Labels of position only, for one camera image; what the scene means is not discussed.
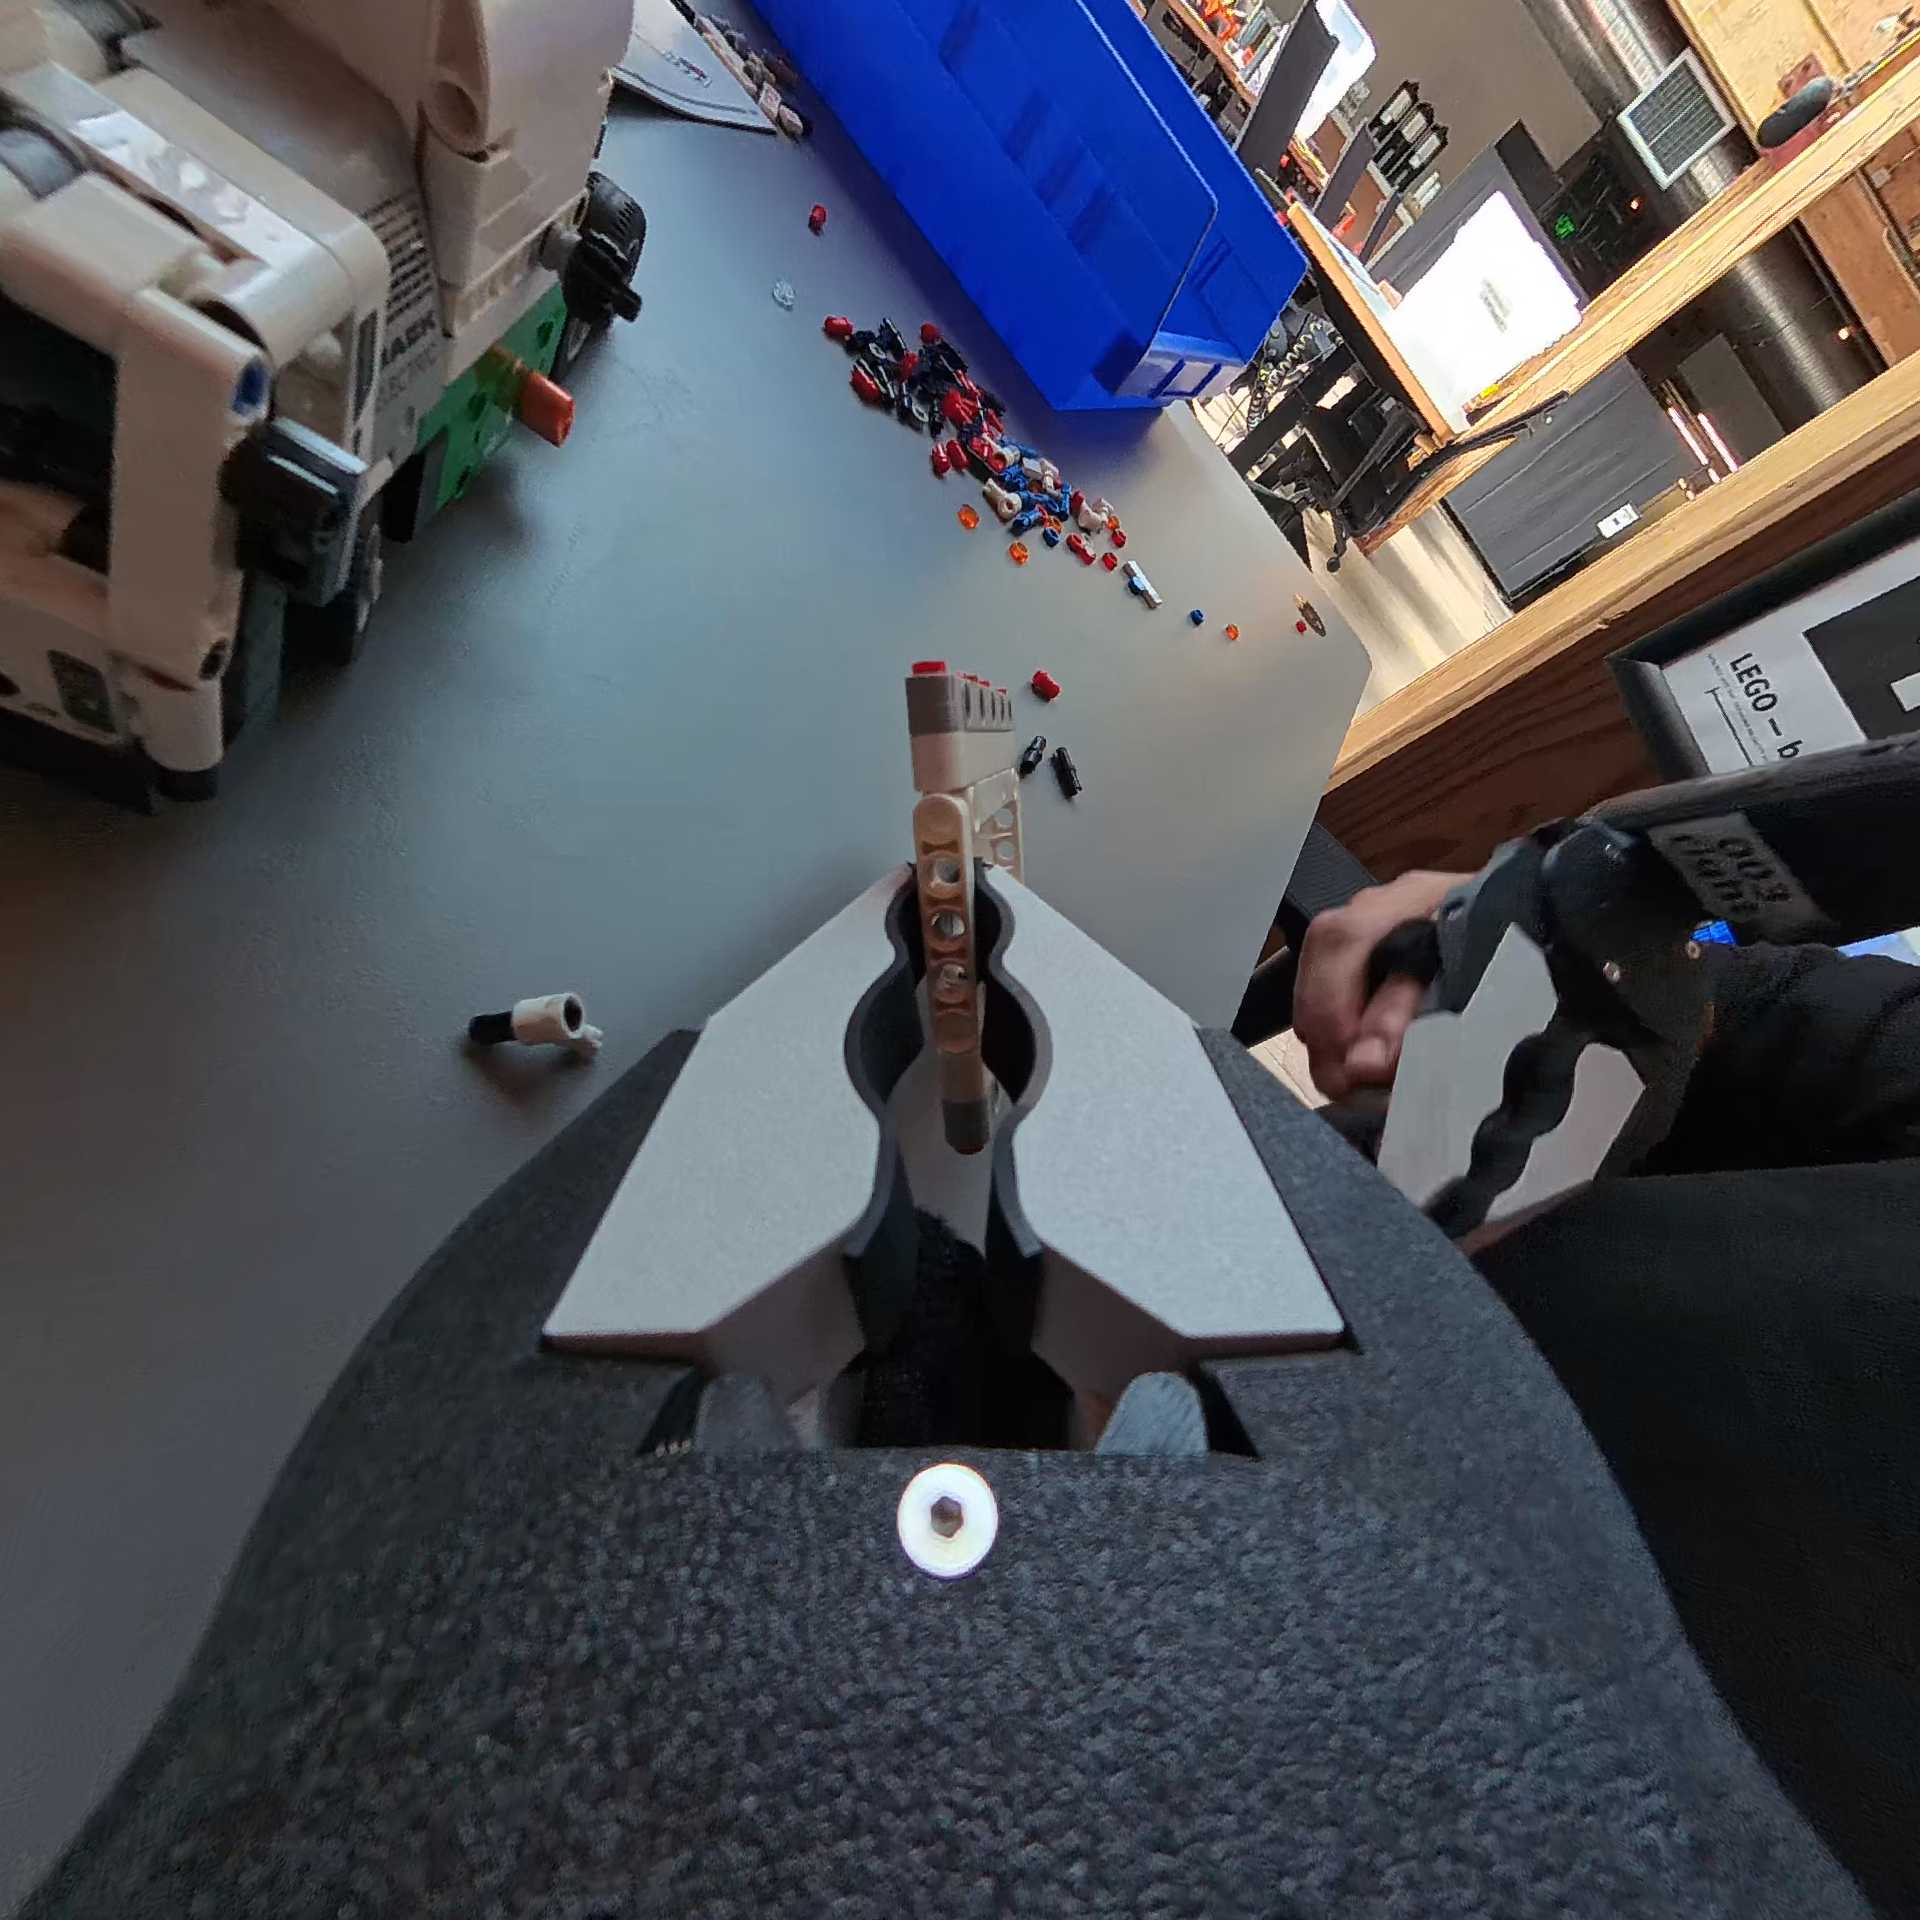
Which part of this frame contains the metal duct pipe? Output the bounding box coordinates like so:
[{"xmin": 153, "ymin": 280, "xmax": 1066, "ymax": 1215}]
[{"xmin": 1514, "ymin": 0, "xmax": 1893, "ymax": 376}]

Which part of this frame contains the person's dark clothing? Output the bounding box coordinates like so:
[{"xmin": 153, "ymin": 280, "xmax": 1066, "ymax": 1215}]
[{"xmin": 1477, "ymin": 931, "xmax": 1920, "ymax": 1920}]

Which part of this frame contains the long wooden desk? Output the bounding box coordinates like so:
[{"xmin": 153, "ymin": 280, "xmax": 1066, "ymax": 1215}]
[{"xmin": 1286, "ymin": 59, "xmax": 1920, "ymax": 453}]

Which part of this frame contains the white screen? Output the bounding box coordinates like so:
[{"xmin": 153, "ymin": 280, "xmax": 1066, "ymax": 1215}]
[{"xmin": 1386, "ymin": 191, "xmax": 1586, "ymax": 395}]

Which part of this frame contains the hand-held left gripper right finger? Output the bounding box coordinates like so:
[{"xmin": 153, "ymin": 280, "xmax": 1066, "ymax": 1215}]
[{"xmin": 978, "ymin": 870, "xmax": 1348, "ymax": 1408}]

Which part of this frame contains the wooden workbench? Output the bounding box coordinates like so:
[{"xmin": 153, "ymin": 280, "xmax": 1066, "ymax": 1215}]
[{"xmin": 1318, "ymin": 382, "xmax": 1920, "ymax": 887}]

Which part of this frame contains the black cabinet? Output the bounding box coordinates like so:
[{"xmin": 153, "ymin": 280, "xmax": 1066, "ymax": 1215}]
[{"xmin": 1441, "ymin": 357, "xmax": 1711, "ymax": 605}]

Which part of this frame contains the white vent grille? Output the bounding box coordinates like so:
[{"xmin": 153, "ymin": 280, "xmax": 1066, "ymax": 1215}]
[{"xmin": 1616, "ymin": 48, "xmax": 1740, "ymax": 189}]

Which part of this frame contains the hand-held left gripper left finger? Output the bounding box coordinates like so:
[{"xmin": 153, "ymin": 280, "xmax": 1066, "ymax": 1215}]
[{"xmin": 540, "ymin": 870, "xmax": 921, "ymax": 1403}]

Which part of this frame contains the blue plastic bin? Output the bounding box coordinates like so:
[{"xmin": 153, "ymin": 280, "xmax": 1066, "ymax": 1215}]
[
  {"xmin": 745, "ymin": 0, "xmax": 1221, "ymax": 413},
  {"xmin": 1071, "ymin": 0, "xmax": 1311, "ymax": 406}
]

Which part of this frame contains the person's right hand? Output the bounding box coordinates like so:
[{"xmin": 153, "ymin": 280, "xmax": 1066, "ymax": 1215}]
[{"xmin": 1293, "ymin": 870, "xmax": 1465, "ymax": 1103}]

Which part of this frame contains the white green lego truck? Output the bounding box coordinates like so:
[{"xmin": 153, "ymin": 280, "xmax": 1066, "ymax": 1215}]
[{"xmin": 0, "ymin": 0, "xmax": 649, "ymax": 819}]

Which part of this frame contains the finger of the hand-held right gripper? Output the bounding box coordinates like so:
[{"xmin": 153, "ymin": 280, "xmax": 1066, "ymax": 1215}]
[
  {"xmin": 1376, "ymin": 933, "xmax": 1567, "ymax": 1220},
  {"xmin": 1431, "ymin": 1017, "xmax": 1648, "ymax": 1248}
]

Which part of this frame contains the black framed sign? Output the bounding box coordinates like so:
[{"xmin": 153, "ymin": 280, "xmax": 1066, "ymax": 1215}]
[{"xmin": 1607, "ymin": 536, "xmax": 1920, "ymax": 782}]

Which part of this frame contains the black office chair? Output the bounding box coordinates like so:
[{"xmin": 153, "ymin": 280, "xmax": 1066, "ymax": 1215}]
[{"xmin": 1223, "ymin": 299, "xmax": 1432, "ymax": 577}]

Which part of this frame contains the lego instruction booklet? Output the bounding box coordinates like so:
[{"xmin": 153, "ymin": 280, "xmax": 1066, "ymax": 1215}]
[{"xmin": 612, "ymin": 0, "xmax": 781, "ymax": 140}]

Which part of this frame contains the pile of small lego pins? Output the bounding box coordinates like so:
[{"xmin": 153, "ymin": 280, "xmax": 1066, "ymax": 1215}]
[{"xmin": 773, "ymin": 200, "xmax": 1248, "ymax": 646}]

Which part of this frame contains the white lego panel assembly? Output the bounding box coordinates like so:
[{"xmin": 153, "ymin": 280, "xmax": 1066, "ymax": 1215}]
[{"xmin": 902, "ymin": 655, "xmax": 1038, "ymax": 1156}]

